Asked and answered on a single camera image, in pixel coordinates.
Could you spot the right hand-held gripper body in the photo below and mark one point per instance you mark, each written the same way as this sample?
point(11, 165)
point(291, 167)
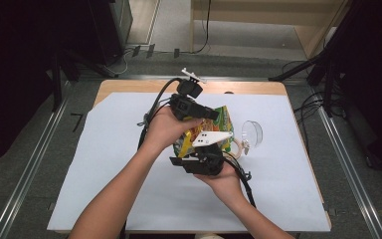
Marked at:
point(207, 164)

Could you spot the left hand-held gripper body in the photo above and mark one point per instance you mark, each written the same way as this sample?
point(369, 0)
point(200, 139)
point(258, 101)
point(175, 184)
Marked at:
point(184, 104)

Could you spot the yellow green spouted pouch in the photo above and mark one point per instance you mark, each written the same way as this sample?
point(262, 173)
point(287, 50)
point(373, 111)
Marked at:
point(212, 126)

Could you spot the clear glass jar with lid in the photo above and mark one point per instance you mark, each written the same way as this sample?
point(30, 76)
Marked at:
point(252, 132)

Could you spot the person's right hand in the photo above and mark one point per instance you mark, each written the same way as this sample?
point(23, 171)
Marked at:
point(227, 184)

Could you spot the person's left hand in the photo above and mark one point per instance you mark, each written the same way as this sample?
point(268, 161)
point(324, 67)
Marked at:
point(164, 129)

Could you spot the black table grommet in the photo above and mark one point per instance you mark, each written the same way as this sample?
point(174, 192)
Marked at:
point(229, 92)

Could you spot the black floor plug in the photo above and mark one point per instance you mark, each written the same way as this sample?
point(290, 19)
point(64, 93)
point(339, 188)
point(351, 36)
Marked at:
point(150, 50)
point(136, 50)
point(176, 53)

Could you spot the white round object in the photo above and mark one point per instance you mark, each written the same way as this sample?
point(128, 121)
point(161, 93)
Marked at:
point(209, 237)

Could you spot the white table mat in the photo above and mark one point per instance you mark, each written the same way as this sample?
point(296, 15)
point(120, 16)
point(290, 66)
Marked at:
point(278, 186)

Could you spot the black cabinet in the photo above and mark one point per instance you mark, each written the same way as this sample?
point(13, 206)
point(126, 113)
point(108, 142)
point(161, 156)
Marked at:
point(112, 30)

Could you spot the light wooden shelf unit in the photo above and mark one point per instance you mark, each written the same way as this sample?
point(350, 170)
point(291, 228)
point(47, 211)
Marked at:
point(262, 18)

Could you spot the black metal stand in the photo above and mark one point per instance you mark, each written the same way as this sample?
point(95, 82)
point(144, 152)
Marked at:
point(328, 89)

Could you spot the black tripod stand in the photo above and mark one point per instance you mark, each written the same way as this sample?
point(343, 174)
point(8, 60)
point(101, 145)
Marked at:
point(57, 83)

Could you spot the dark curtain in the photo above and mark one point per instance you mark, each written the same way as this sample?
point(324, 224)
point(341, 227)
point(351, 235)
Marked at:
point(13, 66)
point(378, 66)

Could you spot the metal floor rail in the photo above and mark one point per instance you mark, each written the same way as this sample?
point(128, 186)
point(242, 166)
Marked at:
point(354, 186)
point(30, 172)
point(245, 78)

